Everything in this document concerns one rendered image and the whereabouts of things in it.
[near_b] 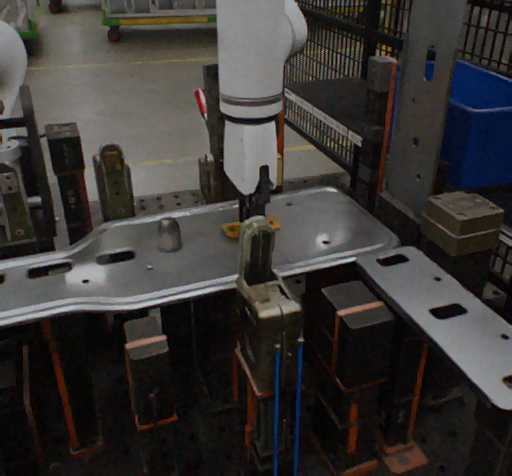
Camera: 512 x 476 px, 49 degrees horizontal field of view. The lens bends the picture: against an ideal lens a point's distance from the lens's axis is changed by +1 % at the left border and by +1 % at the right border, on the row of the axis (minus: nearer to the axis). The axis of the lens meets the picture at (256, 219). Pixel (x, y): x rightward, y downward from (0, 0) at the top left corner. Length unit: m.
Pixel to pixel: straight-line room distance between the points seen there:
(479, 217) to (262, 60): 0.36
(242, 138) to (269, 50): 0.12
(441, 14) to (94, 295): 0.59
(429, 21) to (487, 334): 0.43
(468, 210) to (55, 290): 0.56
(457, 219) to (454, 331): 0.18
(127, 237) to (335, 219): 0.32
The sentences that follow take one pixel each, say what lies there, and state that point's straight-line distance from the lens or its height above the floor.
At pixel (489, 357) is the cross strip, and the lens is 0.67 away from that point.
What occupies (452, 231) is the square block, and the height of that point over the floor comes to 1.04.
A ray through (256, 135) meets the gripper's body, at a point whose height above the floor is 1.17.
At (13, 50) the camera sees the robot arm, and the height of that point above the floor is 1.18.
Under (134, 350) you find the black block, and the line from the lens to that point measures 0.66.
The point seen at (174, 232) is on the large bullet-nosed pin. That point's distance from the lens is 0.79.
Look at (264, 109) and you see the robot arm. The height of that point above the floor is 1.20.
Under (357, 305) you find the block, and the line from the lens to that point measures 0.74.
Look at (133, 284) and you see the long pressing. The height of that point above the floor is 1.00.
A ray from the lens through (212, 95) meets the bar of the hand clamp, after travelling 0.90.
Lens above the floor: 1.42
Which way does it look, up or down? 29 degrees down
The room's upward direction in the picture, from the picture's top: straight up
